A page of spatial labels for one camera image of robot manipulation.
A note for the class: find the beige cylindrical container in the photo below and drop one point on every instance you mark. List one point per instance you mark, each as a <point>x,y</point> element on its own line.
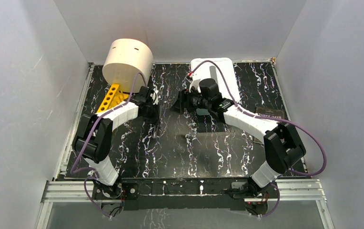
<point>129,64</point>

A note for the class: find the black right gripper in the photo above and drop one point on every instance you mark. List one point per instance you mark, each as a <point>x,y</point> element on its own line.
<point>183,100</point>

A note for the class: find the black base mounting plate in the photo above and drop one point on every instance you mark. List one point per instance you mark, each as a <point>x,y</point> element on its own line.
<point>232,193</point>

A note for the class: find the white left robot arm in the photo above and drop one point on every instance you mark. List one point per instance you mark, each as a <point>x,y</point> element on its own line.
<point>94,134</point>

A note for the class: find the aluminium frame rail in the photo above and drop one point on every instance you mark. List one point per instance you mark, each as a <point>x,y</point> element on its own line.
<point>78,191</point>

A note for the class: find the clear glass test tube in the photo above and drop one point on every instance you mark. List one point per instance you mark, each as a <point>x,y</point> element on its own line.
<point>155,130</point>

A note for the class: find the brown paperback book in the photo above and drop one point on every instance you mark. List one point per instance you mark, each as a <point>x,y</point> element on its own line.
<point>268,112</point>

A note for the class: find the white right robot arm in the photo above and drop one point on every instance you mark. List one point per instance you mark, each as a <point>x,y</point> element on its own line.
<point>282,144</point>

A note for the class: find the mint green plastic bin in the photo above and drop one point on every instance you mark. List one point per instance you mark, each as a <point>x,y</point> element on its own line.
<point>202,112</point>

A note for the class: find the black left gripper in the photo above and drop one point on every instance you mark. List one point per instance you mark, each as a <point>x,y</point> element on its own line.
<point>154,114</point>

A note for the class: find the yellow test tube rack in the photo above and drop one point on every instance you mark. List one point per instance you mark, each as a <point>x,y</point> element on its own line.
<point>113,97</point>

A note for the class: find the white rectangular bin lid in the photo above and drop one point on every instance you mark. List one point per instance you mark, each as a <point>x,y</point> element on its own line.
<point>219,69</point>

